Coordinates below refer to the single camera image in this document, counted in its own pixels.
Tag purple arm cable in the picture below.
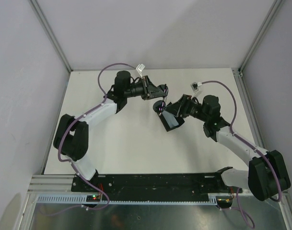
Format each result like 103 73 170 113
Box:
39 62 139 218
200 80 284 228

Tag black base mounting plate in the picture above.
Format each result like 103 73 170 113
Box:
71 172 237 194

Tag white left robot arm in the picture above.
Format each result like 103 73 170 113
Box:
53 70 168 192

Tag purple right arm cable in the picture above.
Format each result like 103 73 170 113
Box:
200 80 284 228

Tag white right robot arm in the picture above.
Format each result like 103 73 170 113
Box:
163 94 291 202

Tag dark aviator sunglasses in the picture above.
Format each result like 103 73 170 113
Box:
152 84 169 115

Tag aluminium frame rail right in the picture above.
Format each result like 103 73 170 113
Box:
231 68 266 149

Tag white slotted cable duct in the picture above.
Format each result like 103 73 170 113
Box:
36 194 232 206

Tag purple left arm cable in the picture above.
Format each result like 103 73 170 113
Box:
39 62 139 218

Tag aluminium frame post right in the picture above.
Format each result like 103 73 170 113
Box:
238 0 285 73

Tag aluminium frame post left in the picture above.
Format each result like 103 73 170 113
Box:
28 0 72 73

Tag black glasses case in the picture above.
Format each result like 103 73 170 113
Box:
157 100 185 132

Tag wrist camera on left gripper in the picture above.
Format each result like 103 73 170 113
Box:
135 63 145 72

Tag aluminium frame post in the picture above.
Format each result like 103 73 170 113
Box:
28 0 72 73
238 0 285 73

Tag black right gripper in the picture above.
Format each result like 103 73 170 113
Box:
164 94 209 122

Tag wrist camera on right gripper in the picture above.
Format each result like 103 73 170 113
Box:
190 82 203 98

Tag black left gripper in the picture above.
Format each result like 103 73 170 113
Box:
124 76 165 101

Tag light blue cleaning cloth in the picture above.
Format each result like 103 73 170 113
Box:
162 111 179 129

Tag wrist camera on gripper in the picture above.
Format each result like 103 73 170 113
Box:
135 63 145 72
190 82 203 98

